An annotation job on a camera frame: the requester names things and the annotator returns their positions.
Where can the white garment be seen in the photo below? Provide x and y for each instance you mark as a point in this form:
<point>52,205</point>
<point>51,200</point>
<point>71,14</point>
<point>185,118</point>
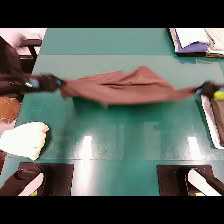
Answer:
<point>191,35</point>

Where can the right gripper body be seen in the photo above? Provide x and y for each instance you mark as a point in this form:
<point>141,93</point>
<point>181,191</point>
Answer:
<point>209,89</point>

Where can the cream garment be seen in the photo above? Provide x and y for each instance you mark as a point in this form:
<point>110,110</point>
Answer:
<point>216,39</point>

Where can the brown garment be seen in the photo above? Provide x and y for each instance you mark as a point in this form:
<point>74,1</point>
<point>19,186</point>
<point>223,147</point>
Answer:
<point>126,87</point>

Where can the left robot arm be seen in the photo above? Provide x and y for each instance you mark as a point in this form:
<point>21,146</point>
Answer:
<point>11,76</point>

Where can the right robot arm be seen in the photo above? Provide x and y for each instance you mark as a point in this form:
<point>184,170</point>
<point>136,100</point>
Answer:
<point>213,116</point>

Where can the purple garment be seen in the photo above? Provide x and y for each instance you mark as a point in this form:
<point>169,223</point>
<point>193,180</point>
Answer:
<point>192,47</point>

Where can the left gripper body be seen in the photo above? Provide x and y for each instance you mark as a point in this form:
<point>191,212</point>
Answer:
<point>49,82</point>

